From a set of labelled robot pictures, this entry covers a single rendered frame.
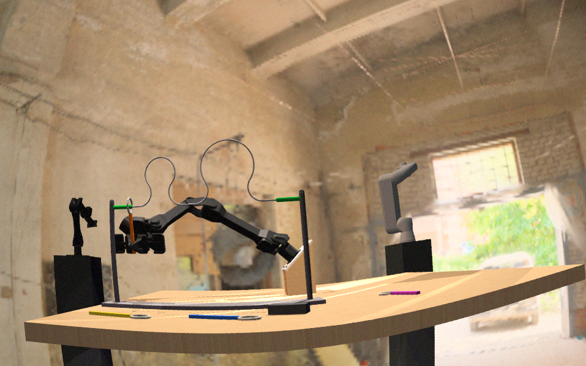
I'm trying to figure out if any blue handle with grey metal loop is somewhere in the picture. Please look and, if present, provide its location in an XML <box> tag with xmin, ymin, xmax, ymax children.
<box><xmin>189</xmin><ymin>314</ymin><xmax>262</xmax><ymax>321</ymax></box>

